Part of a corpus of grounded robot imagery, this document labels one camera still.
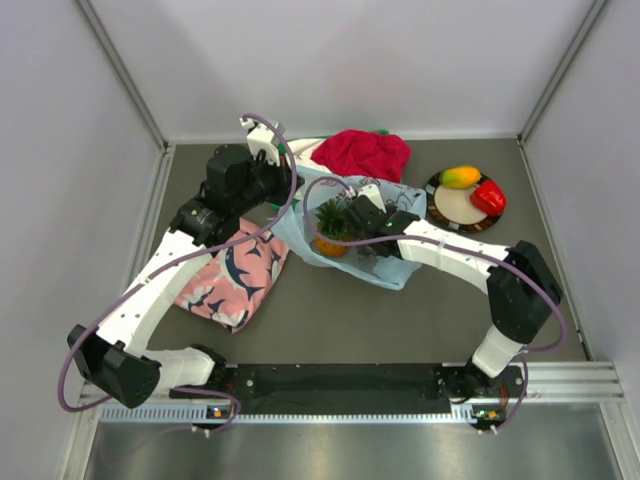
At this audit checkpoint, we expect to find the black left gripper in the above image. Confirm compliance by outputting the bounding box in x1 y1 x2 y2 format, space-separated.
232 148 304 216

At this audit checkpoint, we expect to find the plastic pineapple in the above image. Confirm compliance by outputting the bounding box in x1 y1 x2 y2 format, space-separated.
314 199 349 258

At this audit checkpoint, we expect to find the light blue cartoon plastic bag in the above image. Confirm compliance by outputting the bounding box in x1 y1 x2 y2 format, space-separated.
272 165 427 291

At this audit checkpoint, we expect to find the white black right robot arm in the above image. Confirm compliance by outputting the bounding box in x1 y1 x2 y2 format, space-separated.
345 194 563 396

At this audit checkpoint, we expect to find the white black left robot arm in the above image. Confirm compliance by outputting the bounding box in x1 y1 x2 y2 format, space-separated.
65 145 304 409

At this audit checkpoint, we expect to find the green plastic tray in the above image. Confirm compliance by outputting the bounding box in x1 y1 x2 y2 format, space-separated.
269 128 407 211

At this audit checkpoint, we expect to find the white cloth in tray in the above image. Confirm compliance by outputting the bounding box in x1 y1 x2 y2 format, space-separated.
288 138 331 173

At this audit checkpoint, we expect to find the red crumpled cloth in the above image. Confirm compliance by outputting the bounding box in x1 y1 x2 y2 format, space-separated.
311 129 411 183

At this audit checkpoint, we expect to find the black patterned plate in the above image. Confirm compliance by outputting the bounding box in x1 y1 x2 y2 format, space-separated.
425 171 505 233

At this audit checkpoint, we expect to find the yellow green mango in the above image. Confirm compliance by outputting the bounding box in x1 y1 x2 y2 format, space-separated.
439 165 482 190

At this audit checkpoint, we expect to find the pink patterned cloth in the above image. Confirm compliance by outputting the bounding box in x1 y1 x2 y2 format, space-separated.
175 219 289 333

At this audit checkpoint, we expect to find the red bell pepper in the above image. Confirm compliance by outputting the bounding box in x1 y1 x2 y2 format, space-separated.
469 180 508 216

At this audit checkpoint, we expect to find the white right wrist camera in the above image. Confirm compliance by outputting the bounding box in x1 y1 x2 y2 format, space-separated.
354 183 386 212

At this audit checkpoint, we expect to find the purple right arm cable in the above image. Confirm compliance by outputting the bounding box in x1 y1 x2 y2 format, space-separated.
302 175 569 434

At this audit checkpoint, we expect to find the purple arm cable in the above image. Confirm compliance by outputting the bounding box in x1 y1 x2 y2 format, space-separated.
55 112 297 432
302 175 569 434

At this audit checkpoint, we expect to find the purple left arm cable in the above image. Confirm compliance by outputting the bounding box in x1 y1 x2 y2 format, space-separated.
55 112 297 432

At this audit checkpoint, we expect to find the slotted cable duct rail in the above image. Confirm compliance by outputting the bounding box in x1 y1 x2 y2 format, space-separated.
100 403 478 425

